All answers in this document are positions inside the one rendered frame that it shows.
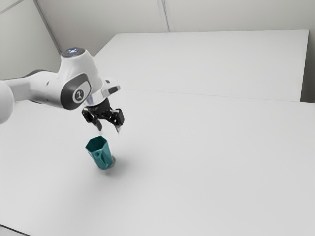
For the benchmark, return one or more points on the teal faceted mug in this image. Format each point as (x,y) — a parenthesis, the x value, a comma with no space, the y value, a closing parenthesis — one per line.
(100,153)

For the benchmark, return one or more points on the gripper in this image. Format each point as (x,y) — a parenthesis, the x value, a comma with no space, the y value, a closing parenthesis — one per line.
(101,110)

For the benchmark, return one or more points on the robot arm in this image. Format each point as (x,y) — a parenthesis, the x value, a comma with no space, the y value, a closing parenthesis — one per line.
(73,71)

